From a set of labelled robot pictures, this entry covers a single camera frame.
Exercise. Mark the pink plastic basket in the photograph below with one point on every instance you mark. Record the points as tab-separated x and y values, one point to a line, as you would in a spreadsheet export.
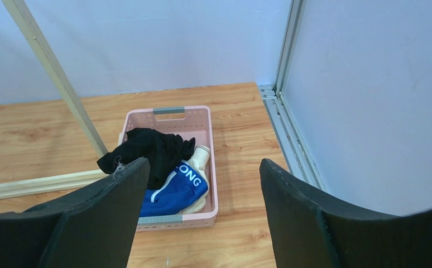
188	122

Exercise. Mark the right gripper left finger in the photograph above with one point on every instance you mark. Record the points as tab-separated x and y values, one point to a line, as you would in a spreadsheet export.
93	226

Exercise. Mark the beige underwear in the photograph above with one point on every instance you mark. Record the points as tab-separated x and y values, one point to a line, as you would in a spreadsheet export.
198	162

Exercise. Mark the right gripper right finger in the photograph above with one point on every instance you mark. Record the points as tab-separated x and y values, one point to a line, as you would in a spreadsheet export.
311	228

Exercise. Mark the wooden clothes rack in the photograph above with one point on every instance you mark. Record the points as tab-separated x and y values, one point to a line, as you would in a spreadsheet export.
37	138

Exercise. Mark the aluminium frame post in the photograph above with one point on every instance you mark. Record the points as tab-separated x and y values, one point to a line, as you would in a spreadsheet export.
280	107

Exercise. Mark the black underwear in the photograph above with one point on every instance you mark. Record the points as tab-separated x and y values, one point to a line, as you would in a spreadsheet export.
163	151

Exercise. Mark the blue underwear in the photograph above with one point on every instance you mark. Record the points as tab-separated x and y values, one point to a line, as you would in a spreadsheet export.
184	192

